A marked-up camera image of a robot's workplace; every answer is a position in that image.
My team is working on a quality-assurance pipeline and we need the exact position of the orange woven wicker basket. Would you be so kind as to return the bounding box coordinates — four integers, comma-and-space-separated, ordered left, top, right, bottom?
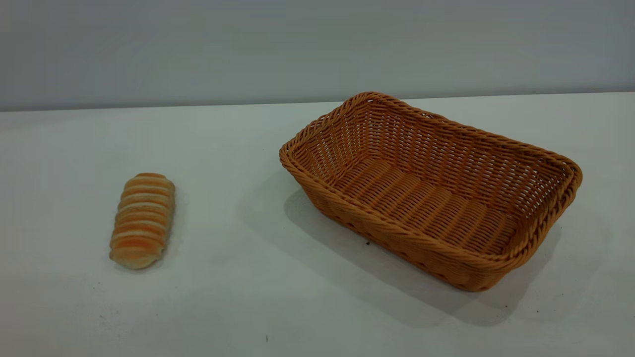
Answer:
279, 91, 583, 292

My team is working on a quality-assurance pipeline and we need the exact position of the striped orange bread roll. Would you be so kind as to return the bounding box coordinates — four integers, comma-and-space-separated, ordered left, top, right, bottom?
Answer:
109, 173, 176, 270

